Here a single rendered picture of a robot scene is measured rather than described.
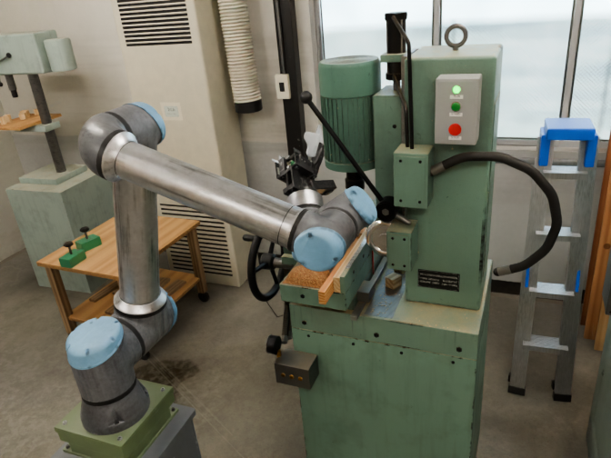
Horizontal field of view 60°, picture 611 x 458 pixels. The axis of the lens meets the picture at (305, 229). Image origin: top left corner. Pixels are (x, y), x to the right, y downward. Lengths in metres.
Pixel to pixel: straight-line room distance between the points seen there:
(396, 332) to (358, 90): 0.70
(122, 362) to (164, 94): 1.88
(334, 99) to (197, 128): 1.62
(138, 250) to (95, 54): 2.42
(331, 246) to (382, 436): 1.04
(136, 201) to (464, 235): 0.88
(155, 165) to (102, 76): 2.64
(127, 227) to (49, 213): 2.17
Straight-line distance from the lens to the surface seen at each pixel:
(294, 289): 1.58
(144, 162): 1.15
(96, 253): 2.95
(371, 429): 1.90
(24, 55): 3.49
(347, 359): 1.72
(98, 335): 1.52
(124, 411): 1.60
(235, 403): 2.56
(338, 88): 1.49
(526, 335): 2.45
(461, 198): 1.48
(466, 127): 1.35
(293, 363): 1.73
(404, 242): 1.46
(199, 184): 1.09
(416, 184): 1.39
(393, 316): 1.60
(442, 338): 1.58
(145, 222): 1.43
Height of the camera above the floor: 1.72
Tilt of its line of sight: 25 degrees down
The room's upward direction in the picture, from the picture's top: 5 degrees counter-clockwise
